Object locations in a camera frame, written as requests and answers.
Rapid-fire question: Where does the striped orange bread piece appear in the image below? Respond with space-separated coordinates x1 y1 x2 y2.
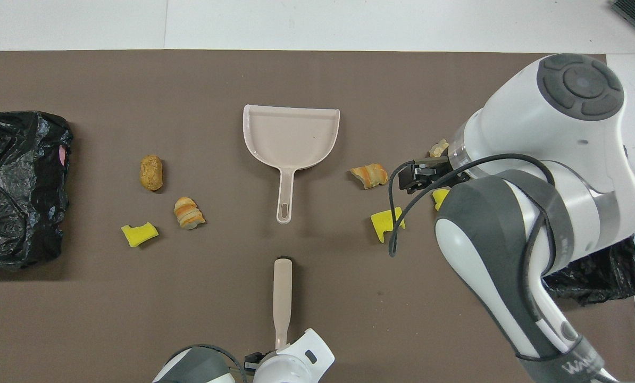
349 163 389 190
174 197 206 230

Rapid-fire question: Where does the black bag bin pink spot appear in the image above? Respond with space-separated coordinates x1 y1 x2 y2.
0 111 74 269

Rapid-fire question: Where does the beige plastic dustpan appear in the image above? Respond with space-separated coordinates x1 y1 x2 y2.
243 104 341 224

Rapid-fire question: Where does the beige handled hand brush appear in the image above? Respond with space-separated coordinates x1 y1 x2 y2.
273 258 293 351

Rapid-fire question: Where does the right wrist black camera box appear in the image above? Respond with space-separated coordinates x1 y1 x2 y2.
399 160 424 193

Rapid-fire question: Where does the yellow sponge notched piece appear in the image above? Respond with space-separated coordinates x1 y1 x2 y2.
121 222 160 248

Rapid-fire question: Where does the yellow sponge flag-shaped piece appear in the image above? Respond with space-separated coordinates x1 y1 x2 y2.
370 206 406 244

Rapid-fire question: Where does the brown table mat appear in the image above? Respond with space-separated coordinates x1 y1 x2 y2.
0 51 635 383

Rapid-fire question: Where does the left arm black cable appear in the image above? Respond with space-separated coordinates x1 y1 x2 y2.
187 344 250 383

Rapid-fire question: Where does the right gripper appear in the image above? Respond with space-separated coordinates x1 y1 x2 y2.
423 156 456 192

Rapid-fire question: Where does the brown bread roll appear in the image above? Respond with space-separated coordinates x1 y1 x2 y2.
139 154 164 192

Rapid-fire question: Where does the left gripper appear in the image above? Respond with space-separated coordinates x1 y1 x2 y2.
278 328 335 383

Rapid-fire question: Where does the black bag lined bin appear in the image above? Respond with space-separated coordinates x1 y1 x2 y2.
542 226 635 305

